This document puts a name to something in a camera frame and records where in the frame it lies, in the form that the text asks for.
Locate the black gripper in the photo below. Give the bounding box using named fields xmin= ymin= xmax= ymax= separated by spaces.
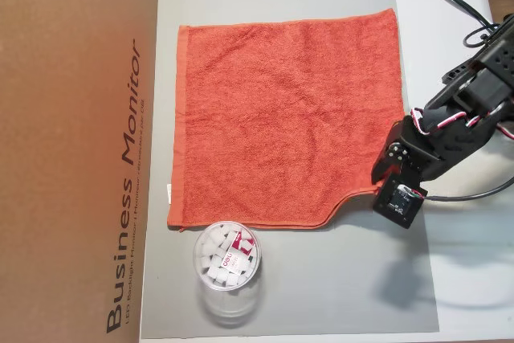
xmin=370 ymin=115 xmax=447 ymax=188

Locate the orange terry towel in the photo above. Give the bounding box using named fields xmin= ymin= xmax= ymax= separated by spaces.
xmin=166 ymin=7 xmax=406 ymax=234

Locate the grey table mat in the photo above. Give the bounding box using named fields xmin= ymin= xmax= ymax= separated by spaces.
xmin=138 ymin=0 xmax=441 ymax=339

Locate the red white packet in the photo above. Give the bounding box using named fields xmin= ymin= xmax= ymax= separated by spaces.
xmin=218 ymin=230 xmax=258 ymax=276

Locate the clear plastic jar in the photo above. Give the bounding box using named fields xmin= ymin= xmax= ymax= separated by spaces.
xmin=192 ymin=220 xmax=264 ymax=326

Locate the brown Business Monitor cardboard box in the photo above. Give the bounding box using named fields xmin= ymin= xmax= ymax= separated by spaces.
xmin=0 ymin=0 xmax=160 ymax=343

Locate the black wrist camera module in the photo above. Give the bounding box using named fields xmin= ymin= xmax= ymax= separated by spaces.
xmin=372 ymin=176 xmax=429 ymax=230

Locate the black camera cable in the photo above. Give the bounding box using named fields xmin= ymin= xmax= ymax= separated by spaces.
xmin=421 ymin=177 xmax=514 ymax=203

